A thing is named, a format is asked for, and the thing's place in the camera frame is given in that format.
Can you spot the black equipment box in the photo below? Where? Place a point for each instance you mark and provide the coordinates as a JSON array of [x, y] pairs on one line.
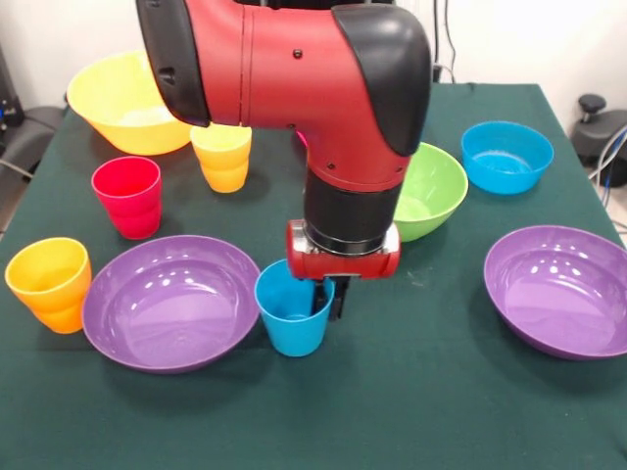
[[7, 98]]

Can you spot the dark green tablecloth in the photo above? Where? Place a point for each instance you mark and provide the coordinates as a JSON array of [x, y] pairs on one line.
[[372, 416]]

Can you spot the shallow purple plastic bowl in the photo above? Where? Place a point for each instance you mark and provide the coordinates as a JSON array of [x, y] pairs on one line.
[[171, 323], [563, 308]]

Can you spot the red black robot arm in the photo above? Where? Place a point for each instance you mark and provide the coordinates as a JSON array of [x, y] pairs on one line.
[[294, 73]]

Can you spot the black grey chair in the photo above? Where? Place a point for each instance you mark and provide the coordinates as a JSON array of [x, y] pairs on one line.
[[29, 137]]

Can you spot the large orange plastic bowl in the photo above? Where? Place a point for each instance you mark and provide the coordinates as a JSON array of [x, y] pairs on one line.
[[117, 132]]

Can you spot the green plastic bowl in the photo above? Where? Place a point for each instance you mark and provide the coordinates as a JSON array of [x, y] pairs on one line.
[[436, 196]]

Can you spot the blue plastic cup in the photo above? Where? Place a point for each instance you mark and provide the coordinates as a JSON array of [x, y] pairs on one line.
[[294, 333]]

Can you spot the black stand with knob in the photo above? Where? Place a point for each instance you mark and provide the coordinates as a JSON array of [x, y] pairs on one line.
[[597, 132]]

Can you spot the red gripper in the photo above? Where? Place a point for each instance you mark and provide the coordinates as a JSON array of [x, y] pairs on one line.
[[343, 267]]

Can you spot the yellow orange plastic cup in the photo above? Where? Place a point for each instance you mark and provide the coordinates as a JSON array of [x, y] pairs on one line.
[[223, 166]]

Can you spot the small blue plastic bowl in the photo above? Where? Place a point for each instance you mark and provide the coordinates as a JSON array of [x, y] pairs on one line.
[[504, 176]]

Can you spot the black power plug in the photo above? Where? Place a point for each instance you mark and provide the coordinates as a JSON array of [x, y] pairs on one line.
[[437, 73]]

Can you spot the red plastic cup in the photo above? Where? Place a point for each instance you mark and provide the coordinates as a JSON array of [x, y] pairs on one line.
[[130, 210]]

